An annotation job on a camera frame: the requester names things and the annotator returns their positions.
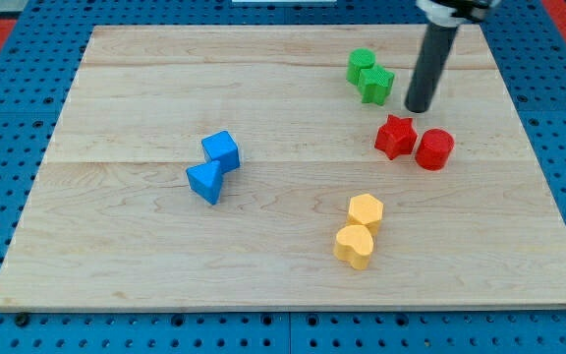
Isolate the blue cube block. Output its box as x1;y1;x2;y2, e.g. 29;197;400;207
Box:
201;131;241;173

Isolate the yellow heart block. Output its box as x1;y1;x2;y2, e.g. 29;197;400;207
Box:
333;225;374;270

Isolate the green star block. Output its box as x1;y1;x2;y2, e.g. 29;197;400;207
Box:
357;65;395;106

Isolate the red star block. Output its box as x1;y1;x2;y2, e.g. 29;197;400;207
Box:
374;114;418;160

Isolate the blue triangle block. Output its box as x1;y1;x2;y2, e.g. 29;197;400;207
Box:
186;160;223;205

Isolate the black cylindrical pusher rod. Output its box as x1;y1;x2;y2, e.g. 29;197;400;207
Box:
405;22;458;113

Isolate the yellow hexagon block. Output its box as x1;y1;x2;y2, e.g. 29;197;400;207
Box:
346;194;384;236

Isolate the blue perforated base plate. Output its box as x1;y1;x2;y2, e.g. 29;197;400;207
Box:
0;0;566;353

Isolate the wooden board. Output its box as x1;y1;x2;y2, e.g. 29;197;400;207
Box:
0;25;566;313

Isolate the red cylinder block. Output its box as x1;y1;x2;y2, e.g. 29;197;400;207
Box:
415;129;455;171

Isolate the green cylinder block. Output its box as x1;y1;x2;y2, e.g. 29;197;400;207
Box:
346;48;375;85

